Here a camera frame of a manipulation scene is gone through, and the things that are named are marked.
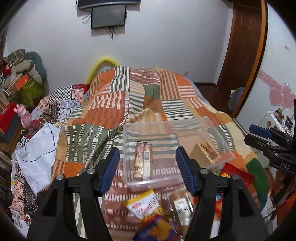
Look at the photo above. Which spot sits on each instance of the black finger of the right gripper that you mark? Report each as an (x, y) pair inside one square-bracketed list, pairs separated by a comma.
[(261, 145), (269, 133)]

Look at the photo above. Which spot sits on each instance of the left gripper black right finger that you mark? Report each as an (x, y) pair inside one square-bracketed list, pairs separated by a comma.
[(240, 217)]

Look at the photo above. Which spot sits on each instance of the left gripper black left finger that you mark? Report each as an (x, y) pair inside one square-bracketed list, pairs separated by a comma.
[(55, 217)]

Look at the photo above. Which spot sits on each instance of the brown cake roll clear box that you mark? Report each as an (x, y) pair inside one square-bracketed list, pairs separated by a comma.
[(182, 210)]

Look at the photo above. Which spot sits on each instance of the blue cookie bag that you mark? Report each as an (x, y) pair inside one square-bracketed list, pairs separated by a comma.
[(156, 228)]

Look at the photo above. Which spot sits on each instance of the white yellow noodle snack bag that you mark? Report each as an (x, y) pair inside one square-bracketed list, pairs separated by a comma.
[(145, 206)]

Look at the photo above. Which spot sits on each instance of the white sticker covered case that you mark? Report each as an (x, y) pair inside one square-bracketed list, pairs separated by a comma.
[(277, 120)]

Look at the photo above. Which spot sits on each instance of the square tan cracker pack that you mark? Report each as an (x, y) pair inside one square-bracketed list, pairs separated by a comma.
[(204, 154)]

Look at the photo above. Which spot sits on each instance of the white plastic bag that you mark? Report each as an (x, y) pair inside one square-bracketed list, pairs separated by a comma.
[(37, 157)]

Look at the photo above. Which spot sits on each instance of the wooden door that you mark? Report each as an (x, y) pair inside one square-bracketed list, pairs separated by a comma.
[(244, 50)]

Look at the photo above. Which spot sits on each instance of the brown biscuit roll pack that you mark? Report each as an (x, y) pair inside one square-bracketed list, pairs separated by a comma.
[(142, 170)]

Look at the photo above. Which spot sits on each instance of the pink plush toy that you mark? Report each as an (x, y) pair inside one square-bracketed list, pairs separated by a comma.
[(25, 116)]

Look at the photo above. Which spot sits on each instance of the red box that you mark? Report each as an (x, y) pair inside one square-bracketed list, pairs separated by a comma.
[(7, 116)]

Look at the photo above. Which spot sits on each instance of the clear plastic storage bin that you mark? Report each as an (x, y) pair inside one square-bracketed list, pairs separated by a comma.
[(165, 137)]

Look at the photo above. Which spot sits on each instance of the checkered floral bedsheet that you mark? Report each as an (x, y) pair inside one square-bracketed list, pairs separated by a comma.
[(54, 109)]

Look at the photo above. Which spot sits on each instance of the pile of clothes and boxes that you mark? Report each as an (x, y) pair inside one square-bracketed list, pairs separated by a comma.
[(23, 78)]

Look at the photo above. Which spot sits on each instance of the patchwork striped bed quilt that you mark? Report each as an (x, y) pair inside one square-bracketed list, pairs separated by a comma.
[(125, 95)]

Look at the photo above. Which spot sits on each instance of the yellow pillow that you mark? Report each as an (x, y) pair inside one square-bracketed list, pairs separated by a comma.
[(101, 63)]

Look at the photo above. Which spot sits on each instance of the pink heart wall decoration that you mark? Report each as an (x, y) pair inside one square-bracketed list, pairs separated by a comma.
[(279, 94)]

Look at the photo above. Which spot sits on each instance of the small wall monitor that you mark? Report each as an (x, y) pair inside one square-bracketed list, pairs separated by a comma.
[(108, 16)]

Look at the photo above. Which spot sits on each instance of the large wall television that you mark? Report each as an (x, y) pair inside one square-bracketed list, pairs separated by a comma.
[(84, 4)]

